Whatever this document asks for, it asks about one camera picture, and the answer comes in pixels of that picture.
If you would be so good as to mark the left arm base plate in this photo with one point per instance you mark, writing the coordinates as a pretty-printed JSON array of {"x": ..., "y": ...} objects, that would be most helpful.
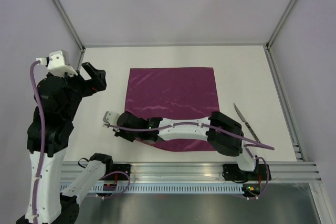
[{"x": 126, "y": 168}]

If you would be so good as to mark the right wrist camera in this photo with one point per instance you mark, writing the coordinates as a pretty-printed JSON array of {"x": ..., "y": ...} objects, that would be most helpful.
[{"x": 110, "y": 118}]

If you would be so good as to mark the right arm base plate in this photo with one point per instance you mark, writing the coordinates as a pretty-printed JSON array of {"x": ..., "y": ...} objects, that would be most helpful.
[{"x": 231, "y": 172}]

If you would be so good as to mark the steel table knife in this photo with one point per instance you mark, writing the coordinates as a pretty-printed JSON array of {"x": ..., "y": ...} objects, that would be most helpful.
[{"x": 246, "y": 123}]

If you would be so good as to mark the aluminium frame post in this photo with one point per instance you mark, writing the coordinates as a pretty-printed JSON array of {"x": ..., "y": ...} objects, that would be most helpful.
[
  {"x": 68, "y": 24},
  {"x": 284, "y": 16}
]

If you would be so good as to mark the right aluminium frame post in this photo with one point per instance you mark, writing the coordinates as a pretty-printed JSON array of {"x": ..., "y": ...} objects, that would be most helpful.
[{"x": 284, "y": 16}]

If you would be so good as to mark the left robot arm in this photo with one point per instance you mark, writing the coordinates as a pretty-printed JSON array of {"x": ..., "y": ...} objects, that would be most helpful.
[{"x": 58, "y": 99}]

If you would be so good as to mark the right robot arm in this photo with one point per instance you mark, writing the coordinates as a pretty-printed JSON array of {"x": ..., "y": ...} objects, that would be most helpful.
[{"x": 218, "y": 130}]

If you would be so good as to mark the white slotted cable duct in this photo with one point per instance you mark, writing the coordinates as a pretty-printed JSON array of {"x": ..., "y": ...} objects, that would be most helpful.
[{"x": 168, "y": 188}]

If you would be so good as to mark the purple cloth napkin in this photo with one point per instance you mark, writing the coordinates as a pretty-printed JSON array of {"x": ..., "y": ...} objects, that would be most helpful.
[{"x": 174, "y": 93}]

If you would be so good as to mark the aluminium front rail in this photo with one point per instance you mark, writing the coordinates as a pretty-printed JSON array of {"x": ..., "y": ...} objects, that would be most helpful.
[{"x": 210, "y": 172}]

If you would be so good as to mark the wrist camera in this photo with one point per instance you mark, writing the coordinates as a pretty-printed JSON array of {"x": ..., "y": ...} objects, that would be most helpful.
[
  {"x": 57, "y": 64},
  {"x": 110, "y": 118}
]

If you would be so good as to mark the left aluminium frame post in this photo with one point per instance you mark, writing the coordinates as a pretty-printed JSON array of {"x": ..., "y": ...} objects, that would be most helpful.
[{"x": 68, "y": 24}]

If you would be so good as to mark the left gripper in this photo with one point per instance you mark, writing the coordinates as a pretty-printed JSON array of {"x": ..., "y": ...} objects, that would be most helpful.
[{"x": 97, "y": 83}]

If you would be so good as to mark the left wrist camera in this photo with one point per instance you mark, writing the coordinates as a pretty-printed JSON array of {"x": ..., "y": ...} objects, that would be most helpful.
[{"x": 57, "y": 64}]

